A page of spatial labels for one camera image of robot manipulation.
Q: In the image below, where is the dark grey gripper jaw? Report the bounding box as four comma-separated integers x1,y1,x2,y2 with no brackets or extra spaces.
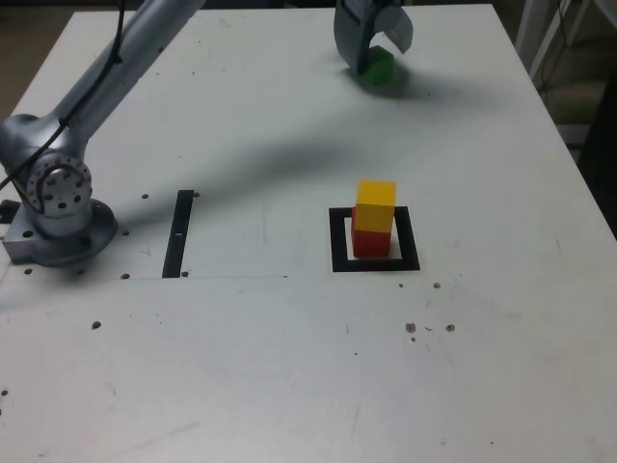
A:
333,0,383,77

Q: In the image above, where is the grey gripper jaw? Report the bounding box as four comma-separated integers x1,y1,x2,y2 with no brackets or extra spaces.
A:
373,1,416,56

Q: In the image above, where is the green cube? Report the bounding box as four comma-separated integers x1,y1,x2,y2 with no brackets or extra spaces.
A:
357,45,396,95

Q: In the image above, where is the yellow cube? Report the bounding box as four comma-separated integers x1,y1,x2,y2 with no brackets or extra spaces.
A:
355,178,398,234

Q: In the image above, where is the red cube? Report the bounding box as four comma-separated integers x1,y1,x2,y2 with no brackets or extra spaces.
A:
350,205,392,259

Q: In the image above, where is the black tape square outline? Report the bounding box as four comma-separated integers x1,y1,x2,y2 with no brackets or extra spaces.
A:
329,205,422,274

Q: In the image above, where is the black tape strip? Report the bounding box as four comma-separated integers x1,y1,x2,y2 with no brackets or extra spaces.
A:
161,188,196,280

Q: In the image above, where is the white metal frame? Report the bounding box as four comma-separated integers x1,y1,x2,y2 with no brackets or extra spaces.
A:
513,0,597,83

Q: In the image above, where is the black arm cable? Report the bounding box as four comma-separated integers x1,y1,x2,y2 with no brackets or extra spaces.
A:
0,0,127,190

